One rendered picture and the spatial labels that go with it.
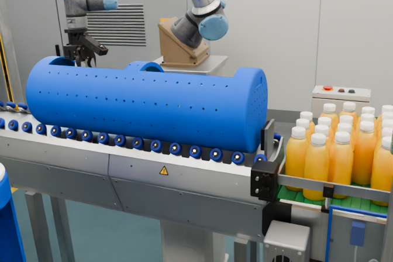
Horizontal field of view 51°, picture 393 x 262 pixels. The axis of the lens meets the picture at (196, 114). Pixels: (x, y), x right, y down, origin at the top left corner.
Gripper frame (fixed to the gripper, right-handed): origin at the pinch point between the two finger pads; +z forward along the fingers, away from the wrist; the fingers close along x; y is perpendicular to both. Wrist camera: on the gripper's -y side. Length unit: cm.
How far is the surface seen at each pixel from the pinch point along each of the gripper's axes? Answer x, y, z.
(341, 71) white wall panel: -274, -76, 54
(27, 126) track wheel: 10.7, 25.2, 18.4
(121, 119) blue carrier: 14.0, -23.2, 9.0
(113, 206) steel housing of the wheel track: 7, -10, 51
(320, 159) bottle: 18, -90, 12
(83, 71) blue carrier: 8.2, -4.8, -5.8
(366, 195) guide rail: 21, -103, 20
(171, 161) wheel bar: 11.7, -40.4, 23.3
